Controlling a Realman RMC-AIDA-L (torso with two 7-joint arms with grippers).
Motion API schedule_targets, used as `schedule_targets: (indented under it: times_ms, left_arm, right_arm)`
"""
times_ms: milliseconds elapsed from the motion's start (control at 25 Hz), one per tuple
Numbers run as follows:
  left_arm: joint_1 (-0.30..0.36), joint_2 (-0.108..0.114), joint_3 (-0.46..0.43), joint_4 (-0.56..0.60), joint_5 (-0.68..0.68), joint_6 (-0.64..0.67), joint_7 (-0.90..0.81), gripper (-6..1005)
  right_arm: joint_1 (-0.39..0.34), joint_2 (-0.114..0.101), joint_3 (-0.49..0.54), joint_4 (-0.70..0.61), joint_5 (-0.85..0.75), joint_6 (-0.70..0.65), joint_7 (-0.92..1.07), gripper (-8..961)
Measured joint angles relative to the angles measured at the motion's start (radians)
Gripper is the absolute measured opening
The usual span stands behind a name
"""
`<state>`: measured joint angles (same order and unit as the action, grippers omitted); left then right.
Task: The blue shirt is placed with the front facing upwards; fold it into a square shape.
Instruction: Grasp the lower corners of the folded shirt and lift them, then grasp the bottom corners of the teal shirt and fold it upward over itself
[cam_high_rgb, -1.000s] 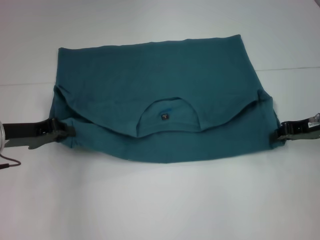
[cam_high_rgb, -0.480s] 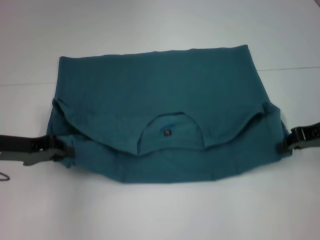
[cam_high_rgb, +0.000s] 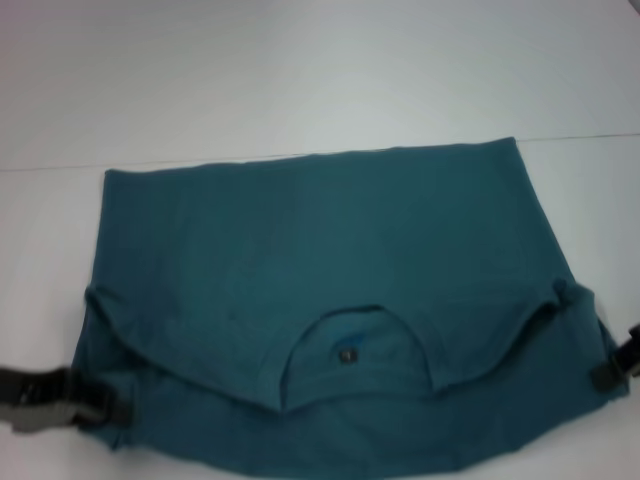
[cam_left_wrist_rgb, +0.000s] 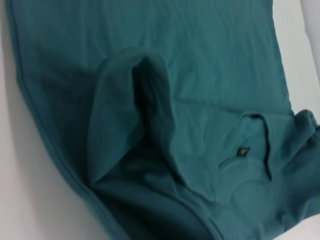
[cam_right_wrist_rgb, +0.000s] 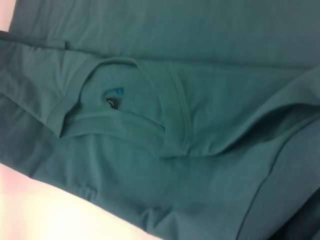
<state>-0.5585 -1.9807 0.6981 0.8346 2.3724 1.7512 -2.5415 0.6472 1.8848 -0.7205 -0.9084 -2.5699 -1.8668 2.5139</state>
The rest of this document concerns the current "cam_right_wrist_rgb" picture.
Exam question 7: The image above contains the teal t-shirt with FREE print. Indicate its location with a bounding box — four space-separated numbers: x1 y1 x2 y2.
0 0 320 240

